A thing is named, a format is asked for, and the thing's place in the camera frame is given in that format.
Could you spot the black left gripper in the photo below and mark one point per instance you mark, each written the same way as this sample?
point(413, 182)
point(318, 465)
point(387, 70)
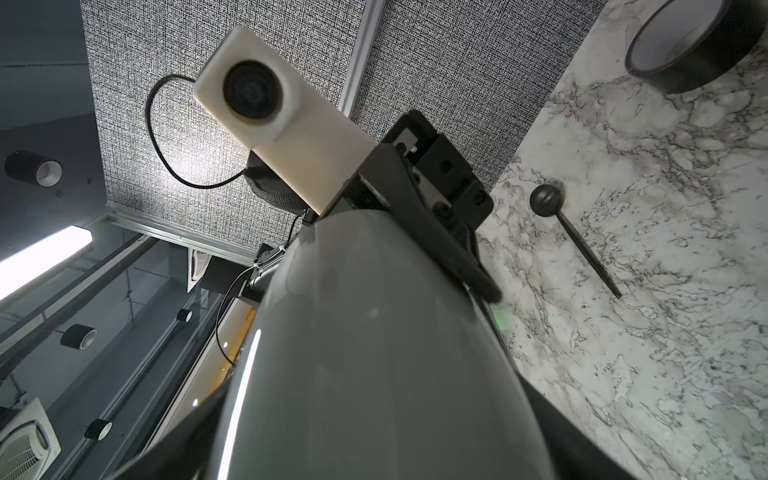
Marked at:
point(418, 176)

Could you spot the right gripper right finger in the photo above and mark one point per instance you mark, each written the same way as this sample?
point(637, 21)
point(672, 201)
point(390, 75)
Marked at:
point(574, 455)

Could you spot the black measuring spoon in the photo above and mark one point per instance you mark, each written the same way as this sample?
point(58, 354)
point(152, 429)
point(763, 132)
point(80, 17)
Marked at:
point(547, 200)

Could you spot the cream mug grey handle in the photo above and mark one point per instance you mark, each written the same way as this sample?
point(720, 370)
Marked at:
point(367, 361)

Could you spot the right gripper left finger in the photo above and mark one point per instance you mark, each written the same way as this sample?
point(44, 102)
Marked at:
point(186, 450)

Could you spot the black tape roll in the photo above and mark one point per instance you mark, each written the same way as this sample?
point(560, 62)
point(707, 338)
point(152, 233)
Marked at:
point(685, 45)

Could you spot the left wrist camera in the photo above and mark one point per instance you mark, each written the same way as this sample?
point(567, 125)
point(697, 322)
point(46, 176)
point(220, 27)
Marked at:
point(263, 102)

